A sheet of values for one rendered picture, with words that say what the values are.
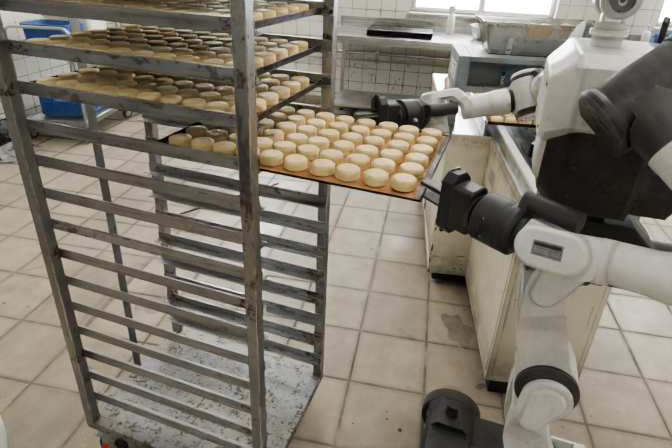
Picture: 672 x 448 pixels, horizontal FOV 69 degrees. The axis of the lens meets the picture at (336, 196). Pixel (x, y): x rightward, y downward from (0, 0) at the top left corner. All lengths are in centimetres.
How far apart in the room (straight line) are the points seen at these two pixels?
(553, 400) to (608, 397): 108
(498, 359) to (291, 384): 78
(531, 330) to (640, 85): 64
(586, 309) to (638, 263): 117
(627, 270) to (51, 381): 204
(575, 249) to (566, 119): 25
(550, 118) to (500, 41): 133
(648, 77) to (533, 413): 82
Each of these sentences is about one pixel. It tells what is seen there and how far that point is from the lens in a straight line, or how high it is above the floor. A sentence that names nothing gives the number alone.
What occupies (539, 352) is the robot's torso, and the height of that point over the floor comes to 73.
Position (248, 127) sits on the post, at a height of 123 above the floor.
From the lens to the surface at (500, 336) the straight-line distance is 195.
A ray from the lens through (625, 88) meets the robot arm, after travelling 79.
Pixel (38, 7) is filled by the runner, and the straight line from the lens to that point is 124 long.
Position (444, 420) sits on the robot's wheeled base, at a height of 21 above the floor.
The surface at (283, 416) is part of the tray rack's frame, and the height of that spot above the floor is 15.
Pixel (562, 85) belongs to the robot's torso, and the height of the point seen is 135.
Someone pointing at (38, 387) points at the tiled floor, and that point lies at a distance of 231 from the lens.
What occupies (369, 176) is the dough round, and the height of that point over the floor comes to 115.
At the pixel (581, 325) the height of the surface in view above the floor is 40.
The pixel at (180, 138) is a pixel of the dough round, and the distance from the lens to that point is 114.
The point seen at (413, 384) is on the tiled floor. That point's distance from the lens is 212.
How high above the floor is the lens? 153
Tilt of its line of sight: 26 degrees down
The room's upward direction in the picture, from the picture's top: 3 degrees clockwise
